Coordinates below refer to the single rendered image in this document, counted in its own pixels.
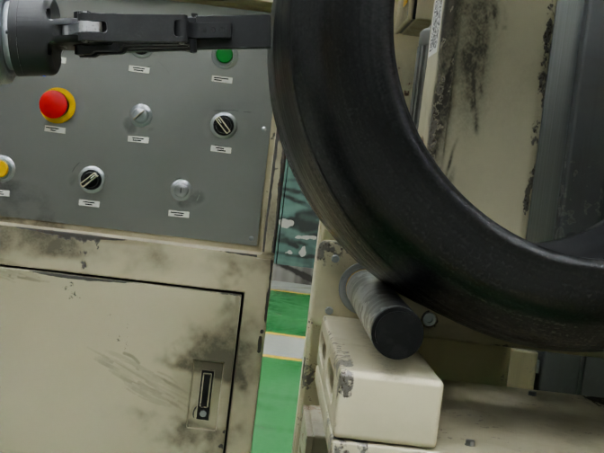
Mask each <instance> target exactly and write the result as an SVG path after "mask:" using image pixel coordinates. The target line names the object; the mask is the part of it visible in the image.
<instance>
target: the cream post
mask: <svg viewBox="0 0 604 453"><path fill-rule="evenodd" d="M556 1H557V0H443V5H442V12H441V19H440V33H439V40H438V47H437V52H436V53H434V54H433V55H431V56H430V57H429V49H430V41H431V33H430V40H429V48H428V57H427V66H426V73H425V78H424V85H423V92H422V105H421V112H420V119H419V127H418V133H419V135H420V137H421V139H422V142H423V143H424V145H425V146H426V148H427V149H428V151H429V153H430V154H431V156H432V158H433V159H434V161H435V162H436V164H437V165H438V167H439V168H440V170H441V171H442V172H443V173H444V174H445V175H446V176H447V178H448V179H449V180H450V182H451V183H452V184H453V185H454V186H455V187H456V188H457V189H458V191H459V192H460V193H461V194H462V195H463V196H464V197H465V198H466V199H467V200H469V201H470V202H471V203H472V204H473V205H474V206H475V207H476V208H478V209H479V210H480V211H481V212H483V213H484V214H485V215H486V216H487V217H489V218H490V219H491V220H493V221H494V222H496V223H497V224H499V225H500V226H502V227H504V228H505V229H507V230H509V231H511V232H512V233H513V234H515V235H518V236H520V237H522V238H524V239H526V234H527V228H528V221H529V208H530V201H531V193H532V187H533V180H534V172H535V166H536V159H537V146H538V139H539V131H540V125H541V118H542V110H543V104H544V97H545V90H546V77H547V70H548V63H549V56H550V49H551V42H552V35H553V28H554V21H555V8H556ZM434 5H435V0H434ZM434 5H433V12H432V19H431V27H432V20H433V13H434ZM418 351H419V353H420V354H421V355H422V356H423V357H424V359H425V360H426V361H427V363H428V364H429V365H430V366H431V368H432V369H433V371H434V372H435V373H436V375H437V376H438V377H439V379H446V380H454V381H461V382H469V383H477V384H486V385H493V386H507V379H508V372H509V366H510V358H511V348H509V347H501V346H493V345H485V344H477V343H470V342H454V341H447V340H439V339H432V338H423V340H422V345H421V346H420V348H419V349H418Z"/></svg>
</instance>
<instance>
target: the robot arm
mask: <svg viewBox="0 0 604 453"><path fill-rule="evenodd" d="M270 48H271V16H270V15H269V14H256V15H198V14H197V13H192V14H191V16H188V15H186V14H183V13H178V14H128V13H91V12H89V11H74V18H60V12H59V9H58V4H57V1H56V0H0V84H10V83H11V82H12V81H13V80H14V79H15V77H16V76H54V75H56V74H57V73H58V71H59V69H60V66H61V61H62V59H61V54H62V52H63V51H64V50H74V51H75V55H79V56H80V58H97V57H98V56H100V55H103V56H108V55H123V54H125V53H133V52H156V51H177V50H184V51H189V52H190V53H197V50H204V49H270Z"/></svg>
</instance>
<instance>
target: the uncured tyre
mask: <svg viewBox="0 0 604 453"><path fill-rule="evenodd" d="M394 8H395V0H273V2H272V7H271V48H270V49H268V50H267V63H268V80H269V89H270V97H271V107H272V111H273V116H274V119H275V124H276V128H277V131H278V134H279V137H280V143H281V145H282V148H283V151H284V153H285V156H286V158H287V160H288V163H289V167H290V169H291V171H292V173H293V175H294V177H295V179H296V181H297V183H298V186H299V188H300V190H302V192H303V194H304V196H305V198H306V200H307V202H308V203H309V205H310V206H311V208H312V210H313V211H314V212H315V214H316V215H317V216H318V218H319V219H320V221H321V222H322V223H323V225H324V226H325V228H326V229H327V230H328V231H329V233H330V234H331V235H332V236H333V238H334V239H335V240H336V241H337V242H338V243H339V244H340V246H341V247H342V248H343V249H344V250H345V251H346V252H347V253H348V254H349V255H350V256H351V257H352V258H353V259H354V260H355V261H356V262H358V263H359V264H360V265H361V266H362V267H363V268H364V269H366V270H367V271H368V272H370V273H371V274H372V275H373V276H375V277H376V278H377V279H379V280H380V281H382V282H383V283H385V284H387V286H389V287H390V288H392V289H393V290H395V291H396V292H398V293H399V294H401V295H403V296H405V297H406V298H409V299H411V300H412V301H414V302H416V303H418V304H420V305H422V306H425V307H427V308H429V309H430V310H432V311H434V312H436V313H438V314H440V315H443V316H445V317H447V318H448V319H450V320H452V321H454V322H456V323H458V324H462V325H463V326H465V327H467V328H470V329H472V330H474V331H477V332H479V333H483V334H486V335H488V336H491V337H493V338H496V339H500V340H503V341H506V342H512V343H516V344H519V345H524V346H529V347H533V348H539V349H544V350H551V351H573V352H597V351H604V219H603V220H601V221H600V222H599V223H597V224H595V225H593V226H590V227H588V228H586V229H584V230H582V231H580V232H578V233H575V234H572V235H568V236H565V237H562V238H558V239H555V240H551V241H546V242H540V243H531V242H530V241H528V240H526V239H524V238H522V237H520V236H518V235H515V234H513V233H512V232H511V231H509V230H507V229H505V228H504V227H502V226H500V225H499V224H497V223H496V222H494V221H493V220H491V219H490V218H489V217H487V216H486V215H485V214H484V213H483V212H481V211H480V210H479V209H478V208H476V207H475V206H474V205H473V204H472V203H471V202H470V201H469V200H467V199H466V198H465V197H464V196H463V195H462V194H461V193H460V192H459V191H458V189H457V188H456V187H455V186H454V185H453V184H452V183H451V182H450V180H449V179H448V178H447V176H446V175H445V174H444V173H443V172H442V171H441V170H440V168H439V167H438V165H437V164H436V162H435V161H434V159H433V158H432V156H431V154H430V153H429V151H428V149H427V148H426V146H425V145H424V143H423V142H422V139H421V137H420V135H419V133H418V131H417V129H416V127H415V125H414V123H413V120H412V117H411V115H410V112H409V110H408V108H407V105H406V102H405V99H404V94H403V91H402V87H401V84H400V80H399V75H398V71H397V65H396V60H395V44H394Z"/></svg>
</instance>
